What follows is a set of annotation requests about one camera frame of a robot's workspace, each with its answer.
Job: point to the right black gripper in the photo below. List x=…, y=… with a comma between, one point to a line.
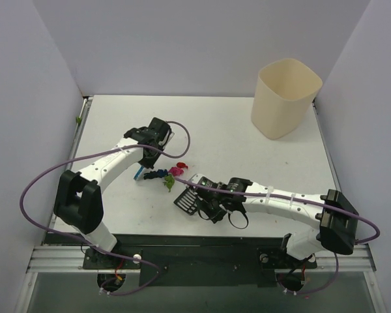
x=201, y=202

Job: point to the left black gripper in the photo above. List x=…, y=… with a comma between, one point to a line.
x=150, y=162

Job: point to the black slotted scoop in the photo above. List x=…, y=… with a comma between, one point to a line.
x=187, y=201

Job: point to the red paper scrap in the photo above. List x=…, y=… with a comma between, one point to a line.
x=182, y=165

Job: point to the black paper scrap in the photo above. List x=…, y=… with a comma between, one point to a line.
x=150, y=175

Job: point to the pink paper scrap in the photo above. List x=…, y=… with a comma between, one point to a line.
x=175, y=171

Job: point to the blue hand brush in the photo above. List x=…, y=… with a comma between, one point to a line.
x=138, y=173

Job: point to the green paper scrap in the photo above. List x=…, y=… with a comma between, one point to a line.
x=169, y=182

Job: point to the blue paper scrap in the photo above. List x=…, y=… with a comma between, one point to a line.
x=162, y=172

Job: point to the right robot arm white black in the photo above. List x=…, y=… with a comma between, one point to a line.
x=328, y=216

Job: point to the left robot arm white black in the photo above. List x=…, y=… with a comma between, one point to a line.
x=79, y=202

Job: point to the cream plastic waste bin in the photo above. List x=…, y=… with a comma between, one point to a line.
x=284, y=92

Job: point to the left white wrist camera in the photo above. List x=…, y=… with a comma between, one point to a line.
x=169, y=137

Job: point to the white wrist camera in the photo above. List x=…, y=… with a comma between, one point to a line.
x=196, y=178
x=169, y=137

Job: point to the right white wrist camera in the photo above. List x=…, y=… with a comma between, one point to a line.
x=196, y=178

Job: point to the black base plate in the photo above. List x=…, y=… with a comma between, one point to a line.
x=197, y=261

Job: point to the aluminium frame rail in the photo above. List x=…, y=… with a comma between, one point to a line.
x=69, y=259

